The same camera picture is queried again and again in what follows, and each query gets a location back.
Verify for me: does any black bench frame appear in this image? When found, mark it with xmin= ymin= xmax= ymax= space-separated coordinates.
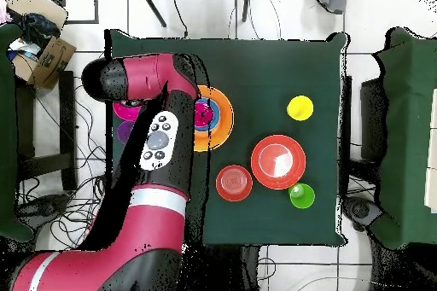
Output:
xmin=15 ymin=70 xmax=79 ymax=192

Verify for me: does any small red bowl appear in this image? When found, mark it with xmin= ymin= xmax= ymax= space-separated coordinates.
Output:
xmin=215 ymin=164 xmax=254 ymax=202

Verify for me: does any pink plastic bowl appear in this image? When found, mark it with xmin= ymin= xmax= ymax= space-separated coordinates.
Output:
xmin=113 ymin=101 xmax=143 ymax=122

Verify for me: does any flat cardboard sheet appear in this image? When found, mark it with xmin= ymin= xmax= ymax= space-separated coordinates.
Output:
xmin=4 ymin=0 xmax=69 ymax=32

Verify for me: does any pink plastic cup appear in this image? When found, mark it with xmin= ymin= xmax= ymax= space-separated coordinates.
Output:
xmin=194 ymin=102 xmax=216 ymax=127

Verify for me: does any black cable bundle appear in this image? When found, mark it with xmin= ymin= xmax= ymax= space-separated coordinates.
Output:
xmin=15 ymin=51 xmax=114 ymax=247

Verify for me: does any wide red bowl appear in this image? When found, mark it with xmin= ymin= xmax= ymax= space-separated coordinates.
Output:
xmin=250 ymin=134 xmax=307 ymax=190

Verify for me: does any dark blue bag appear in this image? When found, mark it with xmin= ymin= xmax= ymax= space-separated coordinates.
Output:
xmin=18 ymin=12 xmax=61 ymax=48

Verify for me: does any yellow plastic cup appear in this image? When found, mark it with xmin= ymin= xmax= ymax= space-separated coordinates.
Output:
xmin=286 ymin=95 xmax=314 ymax=122

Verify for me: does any blue plastic bowl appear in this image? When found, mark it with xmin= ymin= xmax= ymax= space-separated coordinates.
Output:
xmin=194 ymin=96 xmax=222 ymax=132

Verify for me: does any purple plastic cup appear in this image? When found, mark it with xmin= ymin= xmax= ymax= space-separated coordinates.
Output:
xmin=116 ymin=120 xmax=137 ymax=145

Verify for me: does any dark green tablecloth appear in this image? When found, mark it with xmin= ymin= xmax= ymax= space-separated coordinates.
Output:
xmin=104 ymin=29 xmax=349 ymax=247

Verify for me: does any large orange bowl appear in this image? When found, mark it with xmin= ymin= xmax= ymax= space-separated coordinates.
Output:
xmin=193 ymin=84 xmax=236 ymax=153

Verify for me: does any green covered table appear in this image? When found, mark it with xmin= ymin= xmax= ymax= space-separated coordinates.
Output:
xmin=0 ymin=22 xmax=35 ymax=242
xmin=370 ymin=26 xmax=437 ymax=250

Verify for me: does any open cardboard box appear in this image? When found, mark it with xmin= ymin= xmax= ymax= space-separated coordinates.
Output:
xmin=11 ymin=35 xmax=78 ymax=90

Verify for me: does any green plastic cup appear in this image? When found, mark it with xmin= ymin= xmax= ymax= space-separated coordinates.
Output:
xmin=288 ymin=182 xmax=316 ymax=210

